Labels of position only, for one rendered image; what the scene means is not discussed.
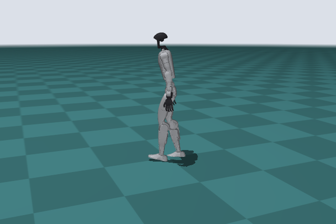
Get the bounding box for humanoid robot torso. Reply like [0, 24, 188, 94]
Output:
[158, 49, 177, 97]

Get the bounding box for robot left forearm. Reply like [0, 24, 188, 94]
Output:
[165, 72, 173, 97]

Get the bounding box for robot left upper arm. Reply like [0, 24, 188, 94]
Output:
[160, 52, 172, 77]

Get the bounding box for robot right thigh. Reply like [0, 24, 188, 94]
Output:
[165, 98, 178, 129]

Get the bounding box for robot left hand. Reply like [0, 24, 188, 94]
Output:
[163, 92, 174, 112]

